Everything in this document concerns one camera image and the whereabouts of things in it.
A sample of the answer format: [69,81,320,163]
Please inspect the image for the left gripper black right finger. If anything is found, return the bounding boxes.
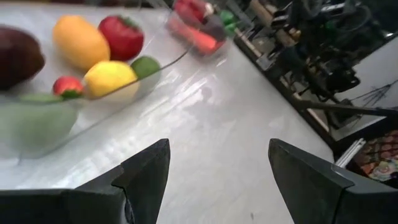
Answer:
[267,138,398,224]

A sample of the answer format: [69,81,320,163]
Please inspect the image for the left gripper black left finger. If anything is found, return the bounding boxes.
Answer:
[0,138,172,224]

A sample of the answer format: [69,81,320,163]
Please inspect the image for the yellow lemon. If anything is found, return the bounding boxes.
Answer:
[83,60,140,102]

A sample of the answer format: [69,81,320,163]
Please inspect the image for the green lime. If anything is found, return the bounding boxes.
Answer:
[130,55,162,80]

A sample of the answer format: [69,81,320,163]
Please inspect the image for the small red strawberry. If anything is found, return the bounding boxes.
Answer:
[52,75,85,100]

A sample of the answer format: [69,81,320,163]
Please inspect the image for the green avocado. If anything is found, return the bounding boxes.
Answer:
[0,93,79,159]

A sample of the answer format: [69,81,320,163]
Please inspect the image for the red round fruit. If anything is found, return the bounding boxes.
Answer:
[98,15,145,62]

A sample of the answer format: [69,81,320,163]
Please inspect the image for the orange mango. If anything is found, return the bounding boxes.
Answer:
[52,14,111,72]

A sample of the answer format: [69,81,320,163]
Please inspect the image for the red chili pepper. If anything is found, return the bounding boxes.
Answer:
[169,17,225,56]

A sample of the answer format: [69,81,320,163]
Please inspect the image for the purple onion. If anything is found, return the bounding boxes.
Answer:
[201,14,227,41]

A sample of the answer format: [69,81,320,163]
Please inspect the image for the dark maroon mango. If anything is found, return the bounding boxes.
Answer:
[0,26,47,91]

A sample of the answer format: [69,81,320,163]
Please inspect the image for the red bell pepper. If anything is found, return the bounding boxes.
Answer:
[173,0,208,22]

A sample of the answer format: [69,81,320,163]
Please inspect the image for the green bell pepper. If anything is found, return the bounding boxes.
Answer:
[219,9,240,37]

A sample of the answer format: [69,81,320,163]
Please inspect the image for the colourful patterned mat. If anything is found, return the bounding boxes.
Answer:
[346,129,398,189]

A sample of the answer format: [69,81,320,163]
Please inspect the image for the clear plastic basket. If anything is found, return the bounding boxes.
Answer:
[166,0,237,58]
[0,0,192,162]

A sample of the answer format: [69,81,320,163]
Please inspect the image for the silver aluminium bracket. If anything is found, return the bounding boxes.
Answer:
[335,138,367,169]

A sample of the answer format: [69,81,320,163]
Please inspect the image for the black metal table frame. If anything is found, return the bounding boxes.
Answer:
[233,27,398,156]

